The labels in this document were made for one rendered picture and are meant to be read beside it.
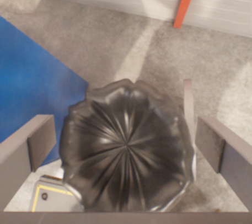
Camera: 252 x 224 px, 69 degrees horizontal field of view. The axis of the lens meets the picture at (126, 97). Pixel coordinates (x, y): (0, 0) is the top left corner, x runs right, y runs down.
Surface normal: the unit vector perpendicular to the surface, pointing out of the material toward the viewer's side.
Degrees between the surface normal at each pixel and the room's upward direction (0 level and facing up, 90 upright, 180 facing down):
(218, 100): 0
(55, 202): 0
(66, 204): 0
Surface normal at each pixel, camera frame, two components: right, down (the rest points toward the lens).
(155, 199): -0.51, -0.67
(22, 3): -0.10, -0.15
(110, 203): 0.73, -0.48
